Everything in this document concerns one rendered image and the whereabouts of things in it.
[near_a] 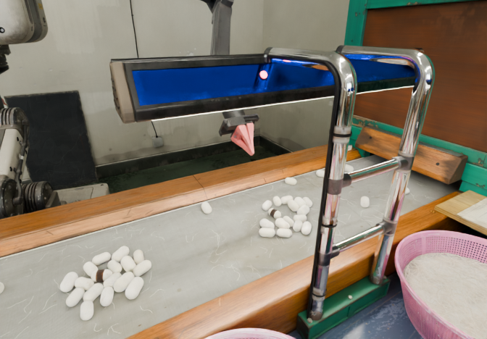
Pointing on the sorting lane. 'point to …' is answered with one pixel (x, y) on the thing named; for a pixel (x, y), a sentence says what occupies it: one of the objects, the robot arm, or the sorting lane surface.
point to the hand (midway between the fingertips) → (251, 151)
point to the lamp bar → (230, 84)
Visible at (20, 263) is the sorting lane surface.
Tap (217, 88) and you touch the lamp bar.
